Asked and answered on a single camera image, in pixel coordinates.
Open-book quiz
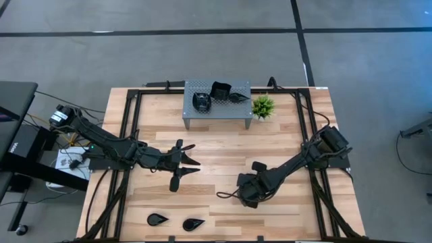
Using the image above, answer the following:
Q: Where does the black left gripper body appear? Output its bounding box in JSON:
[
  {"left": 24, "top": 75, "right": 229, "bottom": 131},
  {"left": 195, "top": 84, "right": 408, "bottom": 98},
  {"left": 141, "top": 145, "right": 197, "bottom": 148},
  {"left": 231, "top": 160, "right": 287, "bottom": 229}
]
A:
[{"left": 138, "top": 140, "right": 185, "bottom": 192}]

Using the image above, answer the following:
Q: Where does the black metal stand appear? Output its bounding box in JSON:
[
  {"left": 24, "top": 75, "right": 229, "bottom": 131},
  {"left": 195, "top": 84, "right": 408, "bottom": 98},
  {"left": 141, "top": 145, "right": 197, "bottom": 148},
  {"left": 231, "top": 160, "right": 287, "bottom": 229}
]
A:
[{"left": 400, "top": 111, "right": 432, "bottom": 139}]

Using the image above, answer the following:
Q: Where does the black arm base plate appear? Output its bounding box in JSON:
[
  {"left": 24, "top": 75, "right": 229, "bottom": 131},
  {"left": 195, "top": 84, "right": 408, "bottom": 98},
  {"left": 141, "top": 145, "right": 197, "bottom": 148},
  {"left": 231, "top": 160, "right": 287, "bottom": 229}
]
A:
[
  {"left": 301, "top": 140, "right": 351, "bottom": 169},
  {"left": 88, "top": 144, "right": 138, "bottom": 171}
]

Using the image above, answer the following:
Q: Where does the small green potted plant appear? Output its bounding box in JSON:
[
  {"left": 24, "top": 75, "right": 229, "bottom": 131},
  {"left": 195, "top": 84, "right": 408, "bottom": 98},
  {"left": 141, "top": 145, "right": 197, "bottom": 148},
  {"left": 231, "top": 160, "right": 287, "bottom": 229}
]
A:
[{"left": 251, "top": 94, "right": 276, "bottom": 122}]

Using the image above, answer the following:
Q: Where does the black desk leg beam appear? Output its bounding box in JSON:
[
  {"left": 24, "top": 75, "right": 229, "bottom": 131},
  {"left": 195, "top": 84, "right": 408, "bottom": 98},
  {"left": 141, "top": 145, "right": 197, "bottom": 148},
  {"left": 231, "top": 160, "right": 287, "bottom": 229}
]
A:
[{"left": 0, "top": 153, "right": 89, "bottom": 192}]

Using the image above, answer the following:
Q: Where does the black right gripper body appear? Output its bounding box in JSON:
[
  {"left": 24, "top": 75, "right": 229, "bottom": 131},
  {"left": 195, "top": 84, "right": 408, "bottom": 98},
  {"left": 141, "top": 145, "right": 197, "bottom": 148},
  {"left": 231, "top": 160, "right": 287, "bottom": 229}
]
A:
[{"left": 249, "top": 162, "right": 273, "bottom": 209}]

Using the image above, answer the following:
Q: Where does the black desk top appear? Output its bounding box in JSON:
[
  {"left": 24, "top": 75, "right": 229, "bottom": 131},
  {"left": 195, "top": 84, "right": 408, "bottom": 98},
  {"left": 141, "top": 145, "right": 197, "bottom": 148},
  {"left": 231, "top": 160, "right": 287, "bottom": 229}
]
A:
[{"left": 0, "top": 80, "right": 38, "bottom": 165}]

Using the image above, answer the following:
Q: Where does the white power strip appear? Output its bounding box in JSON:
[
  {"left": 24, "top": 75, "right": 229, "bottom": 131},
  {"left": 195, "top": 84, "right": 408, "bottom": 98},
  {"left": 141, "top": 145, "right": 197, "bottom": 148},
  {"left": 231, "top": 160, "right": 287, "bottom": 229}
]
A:
[{"left": 45, "top": 181, "right": 70, "bottom": 190}]

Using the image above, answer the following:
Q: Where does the thick black cable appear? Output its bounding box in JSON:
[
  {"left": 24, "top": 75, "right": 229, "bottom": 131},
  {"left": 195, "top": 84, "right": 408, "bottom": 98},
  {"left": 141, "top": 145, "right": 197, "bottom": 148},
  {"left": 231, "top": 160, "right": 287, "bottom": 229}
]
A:
[{"left": 84, "top": 168, "right": 111, "bottom": 234}]

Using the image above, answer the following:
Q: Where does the black desk foot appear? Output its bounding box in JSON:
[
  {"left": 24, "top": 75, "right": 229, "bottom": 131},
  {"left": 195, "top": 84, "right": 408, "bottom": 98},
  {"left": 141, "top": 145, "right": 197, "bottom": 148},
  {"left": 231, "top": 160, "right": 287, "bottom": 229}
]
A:
[{"left": 7, "top": 188, "right": 30, "bottom": 232}]

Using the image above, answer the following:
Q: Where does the thin black cable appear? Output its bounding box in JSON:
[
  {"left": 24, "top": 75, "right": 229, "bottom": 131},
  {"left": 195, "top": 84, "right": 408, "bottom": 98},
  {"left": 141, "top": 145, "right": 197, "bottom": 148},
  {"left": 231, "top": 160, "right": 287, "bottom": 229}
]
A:
[{"left": 35, "top": 90, "right": 106, "bottom": 114}]

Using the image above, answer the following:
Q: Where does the black leaf-shaped mini plate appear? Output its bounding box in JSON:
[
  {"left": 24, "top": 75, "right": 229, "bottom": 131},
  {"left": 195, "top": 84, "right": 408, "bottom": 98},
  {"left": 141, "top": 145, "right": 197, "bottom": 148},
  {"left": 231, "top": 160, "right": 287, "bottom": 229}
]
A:
[{"left": 192, "top": 91, "right": 213, "bottom": 113}]

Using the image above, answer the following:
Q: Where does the black square mini plate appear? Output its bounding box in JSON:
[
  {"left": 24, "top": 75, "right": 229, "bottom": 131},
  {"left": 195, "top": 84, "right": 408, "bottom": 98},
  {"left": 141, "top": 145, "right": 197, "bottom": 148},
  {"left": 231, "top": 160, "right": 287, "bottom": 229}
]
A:
[{"left": 209, "top": 80, "right": 233, "bottom": 101}]

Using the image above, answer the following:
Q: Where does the grey perforated metal shelf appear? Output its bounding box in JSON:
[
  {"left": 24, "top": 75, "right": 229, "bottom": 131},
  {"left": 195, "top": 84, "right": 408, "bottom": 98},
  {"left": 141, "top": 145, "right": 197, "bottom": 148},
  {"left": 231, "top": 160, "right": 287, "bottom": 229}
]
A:
[{"left": 182, "top": 78, "right": 254, "bottom": 131}]

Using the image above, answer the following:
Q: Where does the black computer tower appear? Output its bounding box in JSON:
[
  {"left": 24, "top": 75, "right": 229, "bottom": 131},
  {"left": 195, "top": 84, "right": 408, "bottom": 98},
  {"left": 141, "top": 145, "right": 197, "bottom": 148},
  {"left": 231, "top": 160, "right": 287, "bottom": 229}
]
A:
[{"left": 6, "top": 123, "right": 51, "bottom": 163}]

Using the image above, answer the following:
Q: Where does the white box with logo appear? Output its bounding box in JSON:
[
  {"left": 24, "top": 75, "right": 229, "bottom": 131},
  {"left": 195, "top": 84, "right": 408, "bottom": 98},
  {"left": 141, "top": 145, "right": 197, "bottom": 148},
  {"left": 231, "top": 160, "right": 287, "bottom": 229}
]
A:
[{"left": 55, "top": 145, "right": 91, "bottom": 180}]

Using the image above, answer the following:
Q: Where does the black teardrop mini plate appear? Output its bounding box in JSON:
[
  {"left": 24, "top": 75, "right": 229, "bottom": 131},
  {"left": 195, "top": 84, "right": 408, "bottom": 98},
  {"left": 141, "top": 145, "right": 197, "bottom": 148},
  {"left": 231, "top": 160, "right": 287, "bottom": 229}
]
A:
[
  {"left": 182, "top": 218, "right": 206, "bottom": 232},
  {"left": 228, "top": 92, "right": 251, "bottom": 104},
  {"left": 146, "top": 213, "right": 169, "bottom": 227}
]

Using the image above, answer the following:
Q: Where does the black bar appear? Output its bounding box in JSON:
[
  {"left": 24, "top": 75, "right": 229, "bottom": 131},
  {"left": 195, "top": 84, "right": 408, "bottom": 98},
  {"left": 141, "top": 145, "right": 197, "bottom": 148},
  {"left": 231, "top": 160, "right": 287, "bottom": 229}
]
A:
[{"left": 144, "top": 80, "right": 186, "bottom": 88}]

